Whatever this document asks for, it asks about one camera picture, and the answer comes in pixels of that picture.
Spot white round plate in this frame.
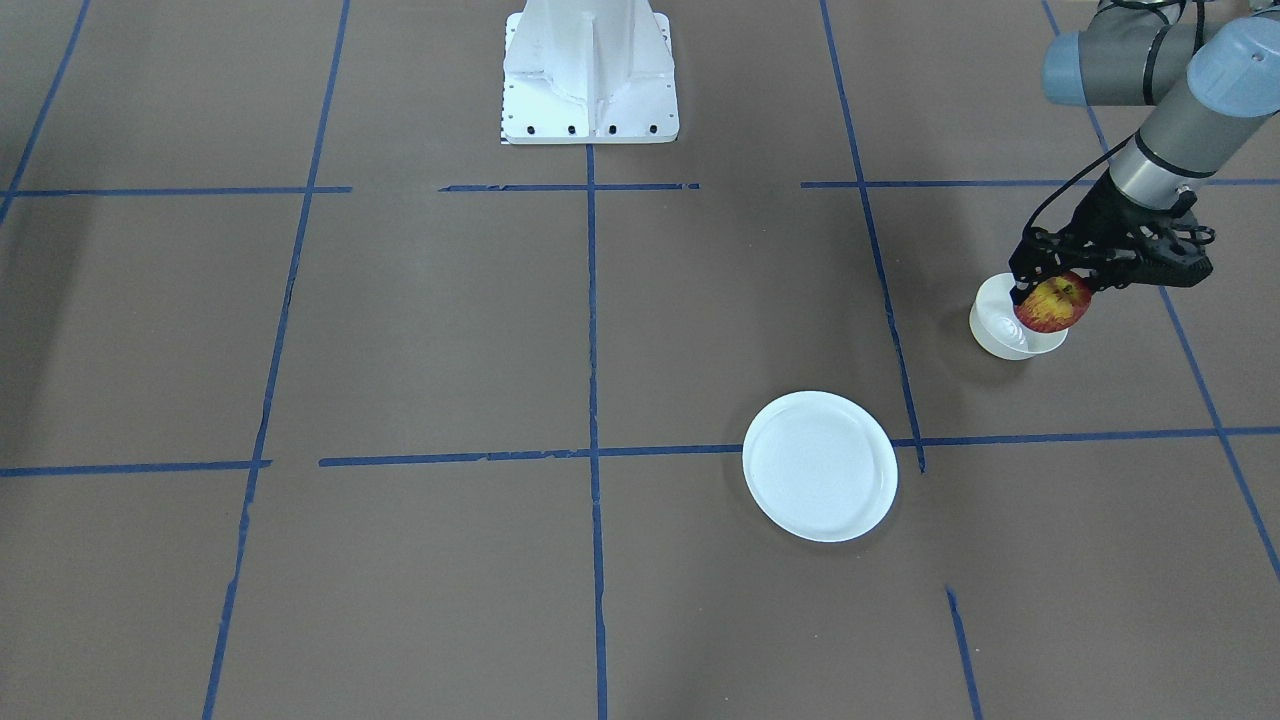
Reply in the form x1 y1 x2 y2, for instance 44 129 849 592
742 389 899 543

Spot black robot camera cable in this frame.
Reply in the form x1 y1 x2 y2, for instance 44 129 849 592
1025 0 1216 251

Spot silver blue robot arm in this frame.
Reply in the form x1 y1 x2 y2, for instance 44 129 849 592
1009 1 1279 307

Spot white small bowl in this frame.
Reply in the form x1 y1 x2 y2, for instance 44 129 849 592
969 272 1069 361

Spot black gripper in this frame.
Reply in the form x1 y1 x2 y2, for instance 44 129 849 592
1007 174 1216 307

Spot red yellow apple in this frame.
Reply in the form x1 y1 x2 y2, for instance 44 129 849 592
1014 272 1094 334

